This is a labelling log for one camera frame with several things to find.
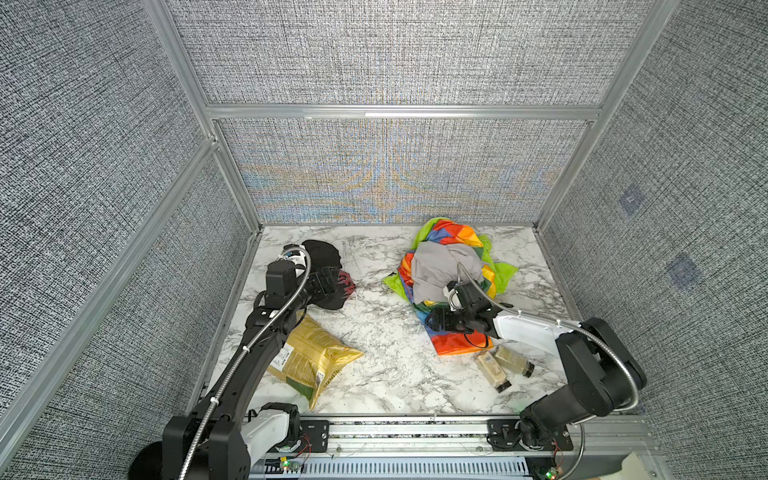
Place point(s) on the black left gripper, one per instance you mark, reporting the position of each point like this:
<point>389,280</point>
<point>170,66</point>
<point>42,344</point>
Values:
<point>325,280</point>

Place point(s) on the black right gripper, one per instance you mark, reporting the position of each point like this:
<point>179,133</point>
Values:
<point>444,314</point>

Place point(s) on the black cloth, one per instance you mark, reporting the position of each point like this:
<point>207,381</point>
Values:
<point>323,254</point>

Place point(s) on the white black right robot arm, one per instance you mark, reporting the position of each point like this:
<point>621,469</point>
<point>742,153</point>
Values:
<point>602,375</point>

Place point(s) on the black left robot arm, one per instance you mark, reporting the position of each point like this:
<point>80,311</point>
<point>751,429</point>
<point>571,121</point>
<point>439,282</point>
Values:
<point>215,440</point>

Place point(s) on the pink striped cloth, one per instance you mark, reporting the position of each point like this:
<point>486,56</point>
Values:
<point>345,286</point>

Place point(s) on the rainbow striped cloth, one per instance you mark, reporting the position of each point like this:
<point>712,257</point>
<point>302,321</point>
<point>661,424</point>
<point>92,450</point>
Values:
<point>447,344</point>

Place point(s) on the grey ribbed cloth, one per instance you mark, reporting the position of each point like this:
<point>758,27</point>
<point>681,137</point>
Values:
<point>434,266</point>

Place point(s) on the glass jar black lid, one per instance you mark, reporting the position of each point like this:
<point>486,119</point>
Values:
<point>492,371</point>
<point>514,362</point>

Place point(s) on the gold snack bag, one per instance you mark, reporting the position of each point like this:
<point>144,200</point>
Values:
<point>311,359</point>

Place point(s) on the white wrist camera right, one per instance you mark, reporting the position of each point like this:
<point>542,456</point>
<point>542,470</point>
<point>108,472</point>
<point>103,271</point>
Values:
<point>453,293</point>

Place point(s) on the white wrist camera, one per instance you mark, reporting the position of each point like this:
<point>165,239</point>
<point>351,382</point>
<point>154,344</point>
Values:
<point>294,253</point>
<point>453,293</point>

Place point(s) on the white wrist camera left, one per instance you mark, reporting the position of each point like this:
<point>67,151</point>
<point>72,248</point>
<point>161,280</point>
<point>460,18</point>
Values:
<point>294,253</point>

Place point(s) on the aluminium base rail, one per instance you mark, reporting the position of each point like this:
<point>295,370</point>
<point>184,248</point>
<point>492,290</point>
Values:
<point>440,446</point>

